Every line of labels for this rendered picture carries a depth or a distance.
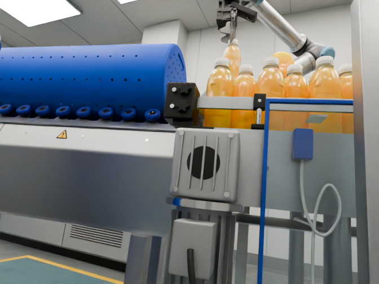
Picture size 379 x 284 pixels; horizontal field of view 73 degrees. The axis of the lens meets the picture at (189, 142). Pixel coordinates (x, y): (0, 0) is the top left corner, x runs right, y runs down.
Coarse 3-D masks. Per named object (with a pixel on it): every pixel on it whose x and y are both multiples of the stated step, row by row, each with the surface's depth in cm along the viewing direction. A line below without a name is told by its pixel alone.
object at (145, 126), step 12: (0, 120) 84; (12, 120) 83; (24, 120) 82; (36, 120) 82; (48, 120) 81; (60, 120) 80; (72, 120) 80; (84, 120) 79; (108, 120) 78; (132, 120) 76; (156, 120) 75
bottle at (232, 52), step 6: (228, 48) 101; (234, 48) 100; (228, 54) 100; (234, 54) 99; (240, 54) 101; (234, 60) 99; (240, 60) 101; (234, 66) 98; (234, 72) 98; (234, 78) 97
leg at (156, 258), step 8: (152, 240) 82; (160, 240) 81; (152, 248) 81; (160, 248) 81; (152, 256) 80; (160, 256) 81; (152, 264) 80; (160, 264) 81; (152, 272) 79; (160, 272) 82; (152, 280) 79; (160, 280) 82
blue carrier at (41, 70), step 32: (0, 64) 86; (32, 64) 83; (64, 64) 81; (96, 64) 78; (128, 64) 76; (160, 64) 74; (0, 96) 87; (32, 96) 84; (64, 96) 81; (96, 96) 79; (128, 96) 76; (160, 96) 74
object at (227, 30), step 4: (228, 24) 103; (224, 28) 103; (228, 28) 103; (232, 28) 101; (220, 32) 103; (224, 32) 102; (228, 32) 102; (232, 32) 101; (232, 36) 101; (232, 40) 102
